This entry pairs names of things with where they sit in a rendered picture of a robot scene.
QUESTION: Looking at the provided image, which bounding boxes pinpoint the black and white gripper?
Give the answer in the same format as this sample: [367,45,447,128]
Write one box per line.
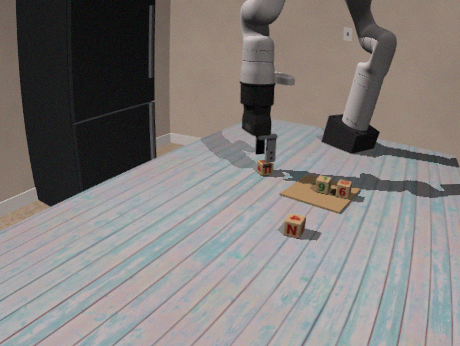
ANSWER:
[240,61,295,162]

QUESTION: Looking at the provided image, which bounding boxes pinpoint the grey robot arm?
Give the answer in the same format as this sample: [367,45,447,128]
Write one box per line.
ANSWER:
[240,0,397,131]

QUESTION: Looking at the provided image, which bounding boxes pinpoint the tan flat mat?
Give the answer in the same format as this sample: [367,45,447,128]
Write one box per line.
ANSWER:
[280,174,360,214]

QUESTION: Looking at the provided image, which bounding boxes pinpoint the tan block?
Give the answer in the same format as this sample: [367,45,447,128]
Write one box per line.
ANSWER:
[335,179,352,199]
[283,213,306,239]
[257,160,274,176]
[315,175,332,195]

